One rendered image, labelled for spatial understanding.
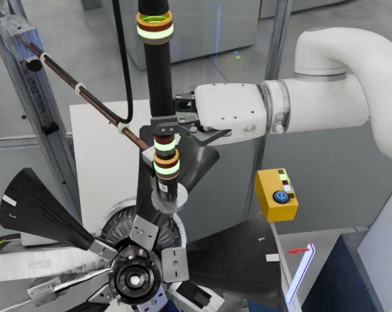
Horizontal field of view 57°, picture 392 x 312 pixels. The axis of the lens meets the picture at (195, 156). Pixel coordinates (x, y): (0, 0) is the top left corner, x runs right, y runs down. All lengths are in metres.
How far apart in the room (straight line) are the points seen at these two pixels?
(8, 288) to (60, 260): 1.39
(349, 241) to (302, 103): 0.86
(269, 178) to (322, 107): 0.71
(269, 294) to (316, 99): 0.53
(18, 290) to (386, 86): 2.21
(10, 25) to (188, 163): 0.59
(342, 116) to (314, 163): 1.30
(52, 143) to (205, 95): 0.92
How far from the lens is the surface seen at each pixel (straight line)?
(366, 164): 2.04
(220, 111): 0.53
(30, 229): 0.99
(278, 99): 0.55
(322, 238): 2.48
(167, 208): 0.68
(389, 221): 1.16
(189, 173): 0.83
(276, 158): 1.77
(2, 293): 2.44
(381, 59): 0.50
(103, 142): 1.09
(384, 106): 0.48
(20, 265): 1.10
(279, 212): 1.22
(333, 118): 0.58
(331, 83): 0.57
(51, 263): 1.08
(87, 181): 1.12
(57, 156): 1.44
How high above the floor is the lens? 2.01
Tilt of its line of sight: 46 degrees down
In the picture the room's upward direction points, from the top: straight up
